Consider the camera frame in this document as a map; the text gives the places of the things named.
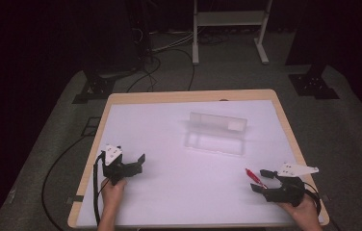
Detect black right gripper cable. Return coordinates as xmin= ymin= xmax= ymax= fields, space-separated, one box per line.
xmin=302 ymin=181 xmax=323 ymax=217

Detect wooden table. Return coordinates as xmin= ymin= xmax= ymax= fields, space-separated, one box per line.
xmin=66 ymin=89 xmax=330 ymax=230

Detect clear plastic box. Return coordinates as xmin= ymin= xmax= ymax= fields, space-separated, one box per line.
xmin=183 ymin=111 xmax=249 ymax=158

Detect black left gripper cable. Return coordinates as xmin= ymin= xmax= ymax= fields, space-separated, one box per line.
xmin=92 ymin=152 xmax=106 ymax=226

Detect red pen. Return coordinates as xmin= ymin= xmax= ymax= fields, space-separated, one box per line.
xmin=245 ymin=167 xmax=269 ymax=190

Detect person's left hand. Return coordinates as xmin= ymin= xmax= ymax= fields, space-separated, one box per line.
xmin=100 ymin=177 xmax=128 ymax=208

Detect person's right hand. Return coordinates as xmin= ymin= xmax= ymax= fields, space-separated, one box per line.
xmin=277 ymin=193 xmax=321 ymax=226

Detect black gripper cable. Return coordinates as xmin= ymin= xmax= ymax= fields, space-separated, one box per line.
xmin=92 ymin=152 xmax=106 ymax=226
xmin=302 ymin=181 xmax=323 ymax=217

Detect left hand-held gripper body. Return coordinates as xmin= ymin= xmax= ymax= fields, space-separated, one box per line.
xmin=101 ymin=144 xmax=139 ymax=187

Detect black stand base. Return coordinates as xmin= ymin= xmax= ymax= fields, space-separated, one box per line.
xmin=71 ymin=74 xmax=116 ymax=105
xmin=287 ymin=64 xmax=341 ymax=101

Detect white table mat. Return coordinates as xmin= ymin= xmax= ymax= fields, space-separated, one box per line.
xmin=75 ymin=99 xmax=326 ymax=227

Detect white floor cables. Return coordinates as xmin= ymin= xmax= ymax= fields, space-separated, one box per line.
xmin=149 ymin=29 xmax=196 ymax=54

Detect black tape strip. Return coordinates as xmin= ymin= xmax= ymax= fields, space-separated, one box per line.
xmin=65 ymin=194 xmax=85 ymax=205

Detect long black floor cable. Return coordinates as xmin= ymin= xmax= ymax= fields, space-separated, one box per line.
xmin=40 ymin=135 xmax=97 ymax=231

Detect white metal stand frame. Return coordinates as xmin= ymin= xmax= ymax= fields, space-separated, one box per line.
xmin=192 ymin=0 xmax=273 ymax=66

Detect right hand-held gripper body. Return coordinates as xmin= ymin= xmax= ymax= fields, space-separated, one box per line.
xmin=262 ymin=162 xmax=320 ymax=208

